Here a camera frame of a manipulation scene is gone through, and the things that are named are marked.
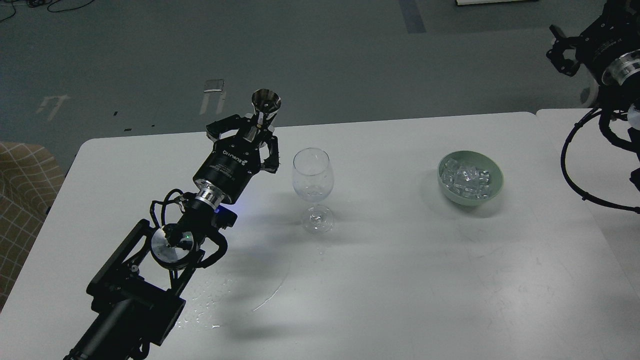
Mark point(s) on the clear wine glass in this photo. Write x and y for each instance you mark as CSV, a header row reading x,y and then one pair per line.
x,y
313,181

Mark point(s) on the clear ice cubes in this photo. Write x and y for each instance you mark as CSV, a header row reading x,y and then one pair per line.
x,y
466,180

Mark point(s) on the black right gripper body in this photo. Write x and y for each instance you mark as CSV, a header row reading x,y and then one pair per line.
x,y
603,42

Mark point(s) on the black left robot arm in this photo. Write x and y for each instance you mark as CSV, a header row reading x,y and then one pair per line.
x,y
137,293

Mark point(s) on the green bowl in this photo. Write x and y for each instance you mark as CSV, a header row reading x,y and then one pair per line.
x,y
480,160

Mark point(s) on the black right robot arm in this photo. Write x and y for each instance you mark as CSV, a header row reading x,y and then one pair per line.
x,y
616,107

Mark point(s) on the steel cocktail jigger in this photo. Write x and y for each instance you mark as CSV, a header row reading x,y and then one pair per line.
x,y
266,103

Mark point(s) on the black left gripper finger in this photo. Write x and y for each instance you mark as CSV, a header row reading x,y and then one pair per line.
x,y
228,131
272,162

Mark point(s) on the beige checkered sofa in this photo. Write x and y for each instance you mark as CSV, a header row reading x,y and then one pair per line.
x,y
30,180

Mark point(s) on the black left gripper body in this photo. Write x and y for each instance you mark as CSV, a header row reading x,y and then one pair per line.
x,y
229,168

